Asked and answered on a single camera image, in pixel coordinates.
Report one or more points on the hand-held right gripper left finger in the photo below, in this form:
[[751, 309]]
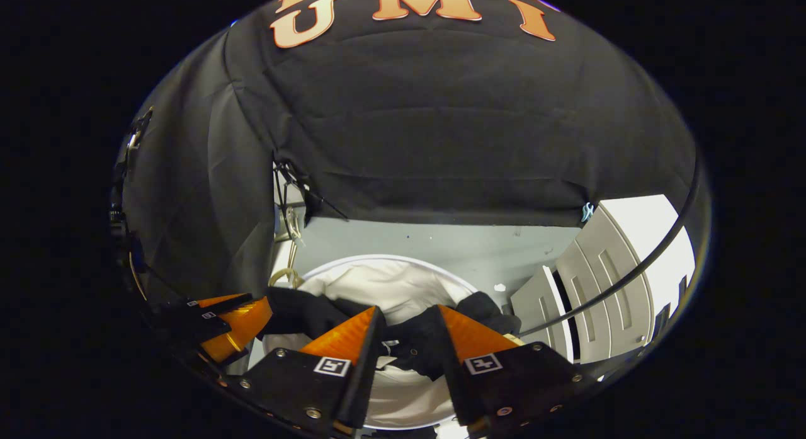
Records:
[[368, 376]]

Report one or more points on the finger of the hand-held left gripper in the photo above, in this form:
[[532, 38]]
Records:
[[220, 302], [242, 329]]

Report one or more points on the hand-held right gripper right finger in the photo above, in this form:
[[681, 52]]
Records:
[[452, 370]]

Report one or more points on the black knit garment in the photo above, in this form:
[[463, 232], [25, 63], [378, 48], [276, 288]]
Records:
[[415, 344]]

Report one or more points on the white laundry hamper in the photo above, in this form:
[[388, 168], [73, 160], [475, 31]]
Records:
[[390, 288]]

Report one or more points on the small grey slotted panel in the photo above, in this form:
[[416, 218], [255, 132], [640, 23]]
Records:
[[535, 307]]

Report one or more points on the large grey slotted panel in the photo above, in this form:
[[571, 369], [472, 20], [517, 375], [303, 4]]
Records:
[[604, 256]]

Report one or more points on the light blue clip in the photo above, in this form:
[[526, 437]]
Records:
[[587, 212]]

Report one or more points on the black backdrop cloth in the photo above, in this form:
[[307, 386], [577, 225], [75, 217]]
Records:
[[441, 143]]

